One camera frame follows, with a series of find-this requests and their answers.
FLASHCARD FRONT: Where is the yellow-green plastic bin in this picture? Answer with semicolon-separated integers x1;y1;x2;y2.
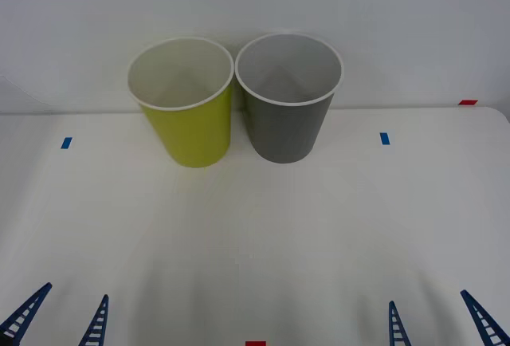
127;37;234;169

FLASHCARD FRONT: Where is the grey plastic bin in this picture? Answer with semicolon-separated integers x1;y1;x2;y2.
234;33;343;164

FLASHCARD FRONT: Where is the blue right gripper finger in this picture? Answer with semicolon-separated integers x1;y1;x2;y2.
460;289;510;346
388;301;412;346

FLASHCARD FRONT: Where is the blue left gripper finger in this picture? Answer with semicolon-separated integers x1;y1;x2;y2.
0;281;53;346
77;293;110;346

